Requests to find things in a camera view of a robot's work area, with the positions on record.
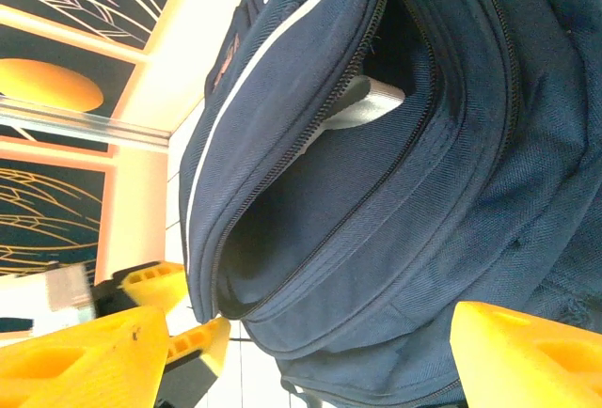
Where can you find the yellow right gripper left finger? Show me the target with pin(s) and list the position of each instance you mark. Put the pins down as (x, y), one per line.
(80, 365)

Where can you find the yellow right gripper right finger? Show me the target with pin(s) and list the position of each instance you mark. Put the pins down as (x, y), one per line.
(531, 365)

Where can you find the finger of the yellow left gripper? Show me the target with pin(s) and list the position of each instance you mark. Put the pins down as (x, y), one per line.
(200, 344)
(155, 283)

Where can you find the navy blue backpack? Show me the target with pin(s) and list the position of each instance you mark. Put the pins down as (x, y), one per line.
(376, 239)

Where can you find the white sketch drawing book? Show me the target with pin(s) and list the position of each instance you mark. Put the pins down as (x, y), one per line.
(367, 107)

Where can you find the aluminium corner post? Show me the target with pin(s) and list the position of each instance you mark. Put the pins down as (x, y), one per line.
(84, 123)

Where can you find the orange oval feather wall panel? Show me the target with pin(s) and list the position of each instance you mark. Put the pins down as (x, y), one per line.
(47, 83)

